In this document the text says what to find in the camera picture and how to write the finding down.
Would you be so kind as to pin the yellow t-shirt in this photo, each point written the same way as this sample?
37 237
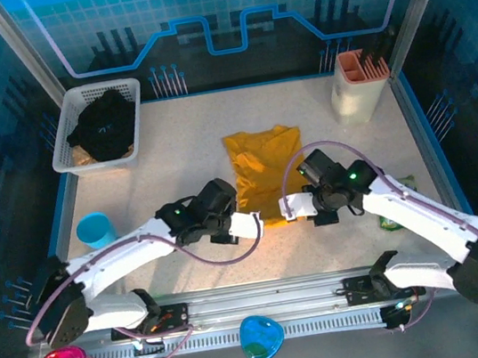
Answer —
259 167

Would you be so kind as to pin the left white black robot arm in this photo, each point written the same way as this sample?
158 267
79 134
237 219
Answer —
114 308

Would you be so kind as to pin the green snack bag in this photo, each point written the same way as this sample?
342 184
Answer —
389 224

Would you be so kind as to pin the cream utensil holder orange insert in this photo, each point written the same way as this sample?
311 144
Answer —
355 98

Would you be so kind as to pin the blue plastic goblet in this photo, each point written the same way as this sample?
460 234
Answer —
96 229

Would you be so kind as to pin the black t-shirt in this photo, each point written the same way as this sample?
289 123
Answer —
105 127

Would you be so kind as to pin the tan cloth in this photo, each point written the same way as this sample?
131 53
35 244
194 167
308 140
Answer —
82 155

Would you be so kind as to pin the small black controller box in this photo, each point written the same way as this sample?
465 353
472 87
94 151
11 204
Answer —
149 346
394 317

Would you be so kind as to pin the blue heart-shaped container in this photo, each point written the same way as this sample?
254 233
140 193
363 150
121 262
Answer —
260 338

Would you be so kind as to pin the white plastic laundry basket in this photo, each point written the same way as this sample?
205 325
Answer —
71 109

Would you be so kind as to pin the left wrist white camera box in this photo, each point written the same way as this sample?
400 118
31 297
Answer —
243 225

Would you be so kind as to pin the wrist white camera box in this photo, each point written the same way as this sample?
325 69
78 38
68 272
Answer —
243 225
299 205

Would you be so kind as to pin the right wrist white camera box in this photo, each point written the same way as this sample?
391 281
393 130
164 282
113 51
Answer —
299 205

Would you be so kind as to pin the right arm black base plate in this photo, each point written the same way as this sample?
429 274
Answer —
356 287

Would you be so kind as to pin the aluminium extrusion rail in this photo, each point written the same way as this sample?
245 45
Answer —
262 301

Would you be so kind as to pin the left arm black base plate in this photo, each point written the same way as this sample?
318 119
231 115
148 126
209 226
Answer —
176 316

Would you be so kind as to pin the aluminium frame post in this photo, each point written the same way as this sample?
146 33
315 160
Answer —
420 3
22 54

